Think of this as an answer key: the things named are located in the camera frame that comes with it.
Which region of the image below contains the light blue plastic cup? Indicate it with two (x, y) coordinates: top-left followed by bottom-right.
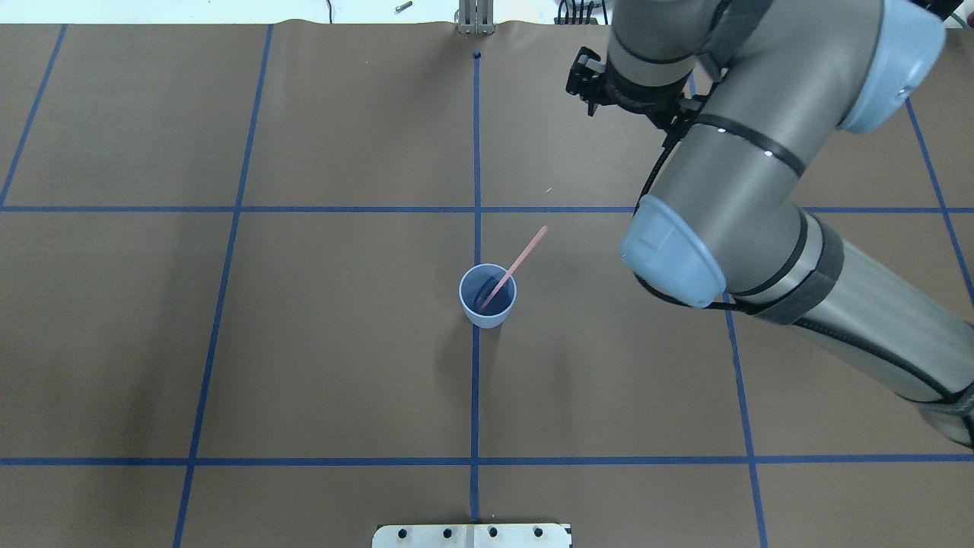
(458, 263), (518, 329)

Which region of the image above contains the pink chopstick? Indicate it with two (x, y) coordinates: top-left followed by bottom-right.
(478, 225), (549, 312)

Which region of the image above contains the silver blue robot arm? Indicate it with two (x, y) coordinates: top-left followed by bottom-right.
(606, 1), (973, 448)

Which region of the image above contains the orange black usb hub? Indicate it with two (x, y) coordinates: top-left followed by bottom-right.
(553, 1), (610, 25)

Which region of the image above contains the aluminium frame post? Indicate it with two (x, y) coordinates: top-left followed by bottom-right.
(455, 0), (496, 36)

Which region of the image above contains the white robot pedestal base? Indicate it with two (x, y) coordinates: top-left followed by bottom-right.
(371, 523), (574, 547)

